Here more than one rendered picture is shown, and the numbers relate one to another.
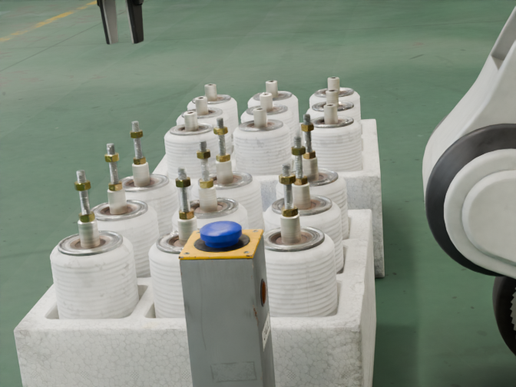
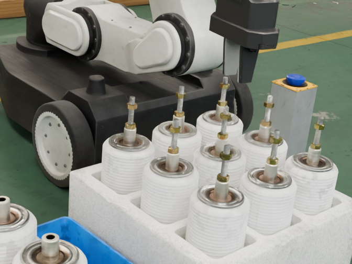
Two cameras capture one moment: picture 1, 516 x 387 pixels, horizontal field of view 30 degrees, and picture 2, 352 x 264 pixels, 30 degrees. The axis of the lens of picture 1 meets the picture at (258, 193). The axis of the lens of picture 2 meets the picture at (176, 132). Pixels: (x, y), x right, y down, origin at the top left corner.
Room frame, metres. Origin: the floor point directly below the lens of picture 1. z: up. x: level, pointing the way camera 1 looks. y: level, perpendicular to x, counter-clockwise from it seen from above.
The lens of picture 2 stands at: (2.07, 0.65, 0.75)
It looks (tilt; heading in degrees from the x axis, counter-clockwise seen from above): 23 degrees down; 217
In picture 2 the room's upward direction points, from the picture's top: 6 degrees clockwise
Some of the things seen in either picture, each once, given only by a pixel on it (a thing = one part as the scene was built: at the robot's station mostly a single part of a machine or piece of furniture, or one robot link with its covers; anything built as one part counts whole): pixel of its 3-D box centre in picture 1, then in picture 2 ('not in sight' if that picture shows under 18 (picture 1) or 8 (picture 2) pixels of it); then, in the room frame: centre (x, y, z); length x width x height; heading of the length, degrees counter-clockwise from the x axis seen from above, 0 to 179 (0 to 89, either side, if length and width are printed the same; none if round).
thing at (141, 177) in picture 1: (140, 174); (221, 189); (1.29, 0.16, 0.26); 0.02 x 0.02 x 0.03
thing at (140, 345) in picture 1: (219, 325); (210, 228); (1.15, 0.06, 0.09); 0.39 x 0.39 x 0.18; 80
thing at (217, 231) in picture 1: (221, 236); (295, 80); (0.86, 0.04, 0.32); 0.04 x 0.04 x 0.02
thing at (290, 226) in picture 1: (290, 228); (221, 112); (1.02, -0.03, 0.26); 0.02 x 0.02 x 0.03
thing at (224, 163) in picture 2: (137, 148); (224, 167); (1.29, 0.16, 0.30); 0.01 x 0.01 x 0.08
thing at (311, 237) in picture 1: (291, 239); (220, 118); (1.02, -0.03, 0.25); 0.08 x 0.08 x 0.01
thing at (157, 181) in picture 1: (142, 183); (220, 196); (1.29, 0.16, 0.25); 0.08 x 0.08 x 0.01
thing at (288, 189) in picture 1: (288, 196); (223, 95); (1.02, -0.03, 0.30); 0.01 x 0.01 x 0.08
